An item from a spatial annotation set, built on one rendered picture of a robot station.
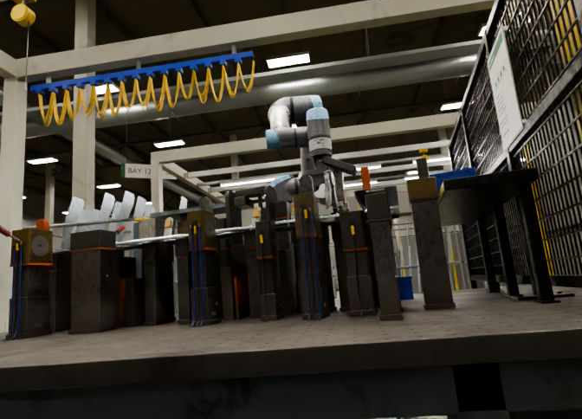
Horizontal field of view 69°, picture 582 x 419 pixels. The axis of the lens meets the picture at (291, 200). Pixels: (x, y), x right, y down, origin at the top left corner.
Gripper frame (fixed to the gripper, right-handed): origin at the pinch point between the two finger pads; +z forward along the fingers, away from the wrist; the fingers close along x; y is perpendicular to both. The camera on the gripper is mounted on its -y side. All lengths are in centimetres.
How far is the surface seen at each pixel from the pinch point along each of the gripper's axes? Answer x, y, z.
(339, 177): -20.7, -0.3, -16.2
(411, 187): 12.0, -24.7, -2.0
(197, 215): 17.1, 39.5, -1.0
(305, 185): 13.0, 5.8, -6.7
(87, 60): -215, 280, -233
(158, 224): -19, 76, -7
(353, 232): 19.2, -7.7, 9.7
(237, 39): -235, 115, -228
